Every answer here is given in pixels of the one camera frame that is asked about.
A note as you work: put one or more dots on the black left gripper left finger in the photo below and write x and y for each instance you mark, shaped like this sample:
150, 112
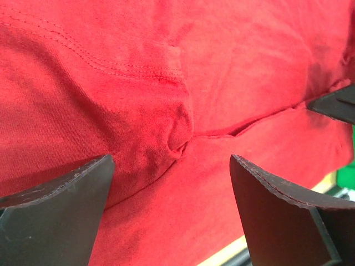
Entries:
56, 223

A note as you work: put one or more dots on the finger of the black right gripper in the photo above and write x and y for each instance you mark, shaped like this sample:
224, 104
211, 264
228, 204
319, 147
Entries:
337, 105

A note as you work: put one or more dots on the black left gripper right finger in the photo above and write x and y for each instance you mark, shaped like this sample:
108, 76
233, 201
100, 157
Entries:
287, 224

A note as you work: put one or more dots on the dark red t-shirt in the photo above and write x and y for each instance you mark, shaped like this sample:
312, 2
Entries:
171, 89

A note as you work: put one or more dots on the green plastic bin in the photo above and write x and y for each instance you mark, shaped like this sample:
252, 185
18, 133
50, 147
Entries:
346, 177

